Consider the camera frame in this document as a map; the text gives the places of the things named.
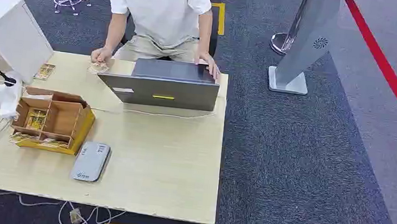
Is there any yellow tray under box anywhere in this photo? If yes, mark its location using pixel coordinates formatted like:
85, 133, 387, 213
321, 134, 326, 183
15, 100, 97, 159

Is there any person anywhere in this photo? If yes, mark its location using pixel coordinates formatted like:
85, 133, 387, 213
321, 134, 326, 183
94, 0, 229, 81

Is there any stack of printed cards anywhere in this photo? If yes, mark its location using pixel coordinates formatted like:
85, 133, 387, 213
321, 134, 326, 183
25, 107, 48, 133

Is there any yellow floor tape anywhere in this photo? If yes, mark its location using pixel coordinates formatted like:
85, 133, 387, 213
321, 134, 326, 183
208, 1, 228, 37

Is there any pale wooden desk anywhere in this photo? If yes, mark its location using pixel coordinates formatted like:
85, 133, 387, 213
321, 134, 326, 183
0, 45, 232, 224

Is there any grey kiosk stand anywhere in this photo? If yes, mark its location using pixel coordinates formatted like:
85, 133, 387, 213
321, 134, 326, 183
266, 0, 342, 98

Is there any person's right hand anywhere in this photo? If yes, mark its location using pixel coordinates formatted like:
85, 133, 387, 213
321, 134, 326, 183
89, 45, 115, 67

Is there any wooden card box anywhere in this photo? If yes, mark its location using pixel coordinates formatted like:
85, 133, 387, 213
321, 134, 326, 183
9, 85, 94, 152

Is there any white box housing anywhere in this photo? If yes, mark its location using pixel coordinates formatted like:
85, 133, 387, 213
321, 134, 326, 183
0, 0, 60, 86

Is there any white cable with adapter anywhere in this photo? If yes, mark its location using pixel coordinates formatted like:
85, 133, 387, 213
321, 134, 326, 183
0, 190, 127, 224

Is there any printed card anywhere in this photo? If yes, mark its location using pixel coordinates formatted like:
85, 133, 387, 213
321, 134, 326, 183
37, 137, 70, 150
33, 61, 56, 82
87, 61, 111, 76
8, 132, 39, 147

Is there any white plastic bag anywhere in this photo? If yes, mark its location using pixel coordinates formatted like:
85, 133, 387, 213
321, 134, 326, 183
0, 75, 25, 121

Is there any thin white cable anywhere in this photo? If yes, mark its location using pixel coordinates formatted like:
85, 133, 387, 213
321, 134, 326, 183
91, 99, 217, 125

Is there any grey card reader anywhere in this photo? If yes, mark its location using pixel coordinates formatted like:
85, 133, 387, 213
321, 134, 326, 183
70, 139, 113, 185

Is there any person's left hand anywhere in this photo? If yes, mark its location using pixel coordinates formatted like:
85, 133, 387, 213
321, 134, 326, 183
191, 49, 224, 82

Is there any grey laptop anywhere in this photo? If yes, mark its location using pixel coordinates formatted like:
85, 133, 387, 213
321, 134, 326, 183
95, 53, 223, 113

